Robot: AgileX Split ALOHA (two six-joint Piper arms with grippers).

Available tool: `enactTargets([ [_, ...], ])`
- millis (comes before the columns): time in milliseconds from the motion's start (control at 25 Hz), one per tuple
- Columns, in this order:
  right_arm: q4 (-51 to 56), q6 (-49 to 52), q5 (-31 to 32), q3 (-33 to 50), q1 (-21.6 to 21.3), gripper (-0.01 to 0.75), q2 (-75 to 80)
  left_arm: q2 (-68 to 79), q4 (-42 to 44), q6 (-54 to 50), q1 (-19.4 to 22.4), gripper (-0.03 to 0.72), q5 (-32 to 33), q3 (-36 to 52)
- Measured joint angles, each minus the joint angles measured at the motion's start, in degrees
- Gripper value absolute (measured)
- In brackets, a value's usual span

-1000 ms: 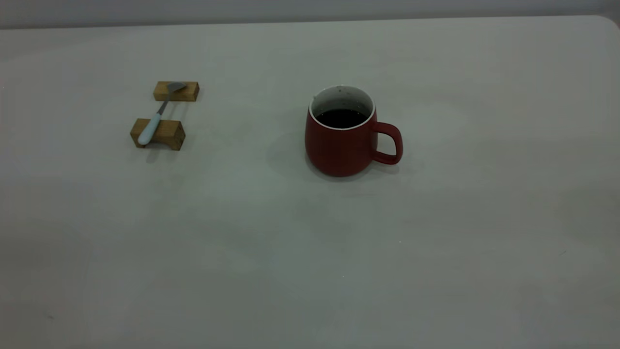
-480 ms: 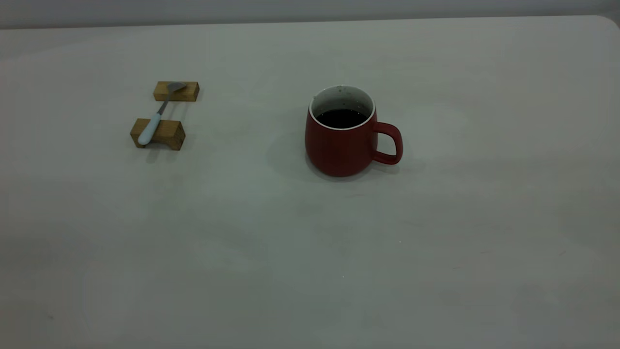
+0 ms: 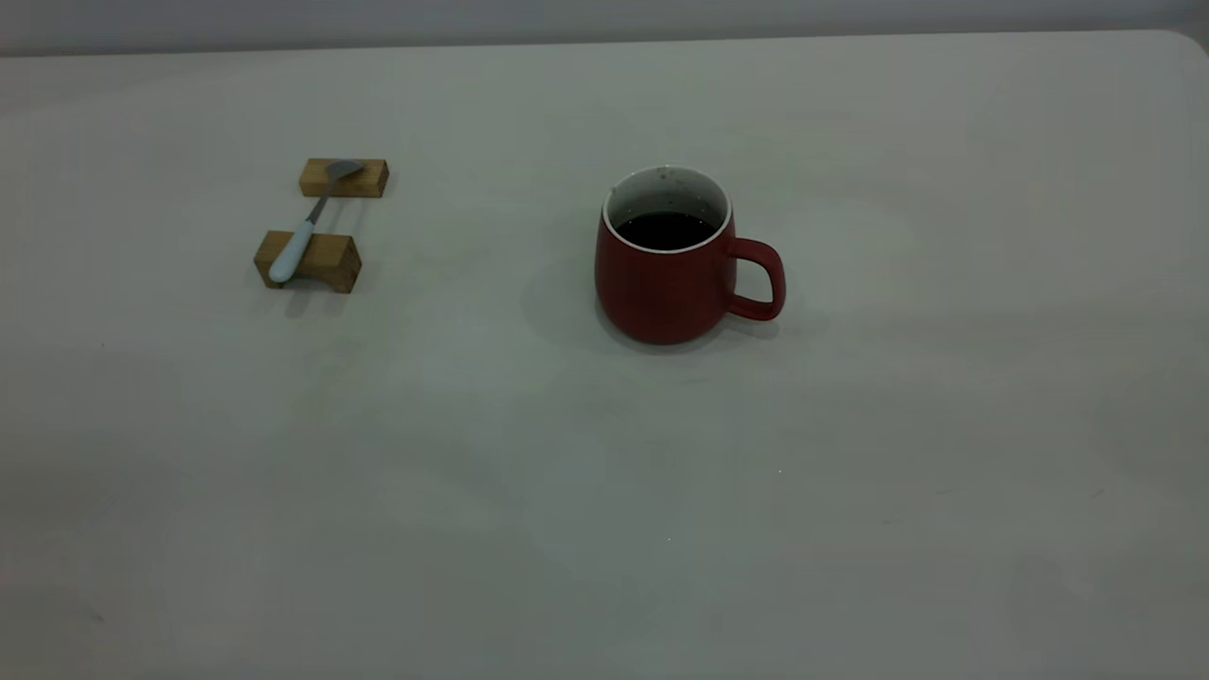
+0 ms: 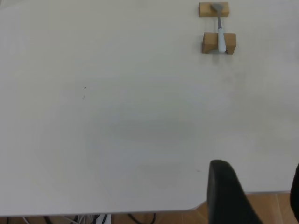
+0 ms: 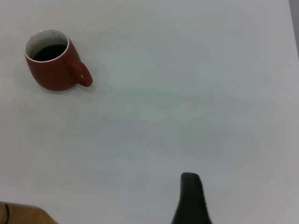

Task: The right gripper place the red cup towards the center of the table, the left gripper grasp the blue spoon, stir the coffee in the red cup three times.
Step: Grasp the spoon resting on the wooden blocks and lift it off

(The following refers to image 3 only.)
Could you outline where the red ceramic mug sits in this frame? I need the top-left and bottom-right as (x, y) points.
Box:
(594, 165), (787, 347)

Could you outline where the flat wooden block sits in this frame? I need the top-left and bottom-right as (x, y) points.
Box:
(299, 158), (390, 199)

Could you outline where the dark coffee liquid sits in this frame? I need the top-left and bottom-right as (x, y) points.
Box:
(616, 212), (720, 252)

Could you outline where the spoon with pale blue handle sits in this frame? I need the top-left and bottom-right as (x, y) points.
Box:
(268, 160), (365, 285)

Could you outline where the arched wooden block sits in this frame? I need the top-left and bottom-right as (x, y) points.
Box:
(253, 229), (363, 294)

